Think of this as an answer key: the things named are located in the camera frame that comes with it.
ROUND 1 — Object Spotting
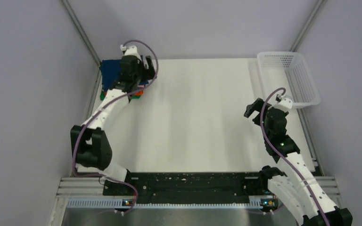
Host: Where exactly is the dark blue t shirt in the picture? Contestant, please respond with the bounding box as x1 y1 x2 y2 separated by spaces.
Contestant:
100 59 148 91

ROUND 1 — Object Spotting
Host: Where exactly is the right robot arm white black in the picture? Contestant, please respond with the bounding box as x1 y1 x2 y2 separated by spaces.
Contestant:
244 98 353 226

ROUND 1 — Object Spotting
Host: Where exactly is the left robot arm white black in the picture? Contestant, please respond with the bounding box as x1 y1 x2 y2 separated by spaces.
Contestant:
70 54 157 195

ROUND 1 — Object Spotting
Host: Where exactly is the orange folded t shirt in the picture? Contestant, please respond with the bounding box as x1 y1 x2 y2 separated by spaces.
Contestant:
101 89 143 100

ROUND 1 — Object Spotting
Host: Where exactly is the green folded t shirt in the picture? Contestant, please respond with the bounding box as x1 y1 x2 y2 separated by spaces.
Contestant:
99 91 144 101

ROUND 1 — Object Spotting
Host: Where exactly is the white plastic basket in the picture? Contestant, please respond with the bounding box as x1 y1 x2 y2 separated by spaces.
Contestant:
257 51 321 108

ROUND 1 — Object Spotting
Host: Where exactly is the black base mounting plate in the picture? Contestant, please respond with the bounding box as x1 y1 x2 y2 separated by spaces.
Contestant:
103 172 273 204

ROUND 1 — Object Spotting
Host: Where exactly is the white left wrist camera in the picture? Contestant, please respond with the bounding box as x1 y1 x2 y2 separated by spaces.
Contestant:
120 45 141 60

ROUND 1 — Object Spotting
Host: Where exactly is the aluminium frame rail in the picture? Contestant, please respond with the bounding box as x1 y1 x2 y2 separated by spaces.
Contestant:
56 176 341 198

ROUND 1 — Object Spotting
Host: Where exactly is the white slotted cable duct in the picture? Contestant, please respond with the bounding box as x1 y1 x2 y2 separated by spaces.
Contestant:
66 197 263 210

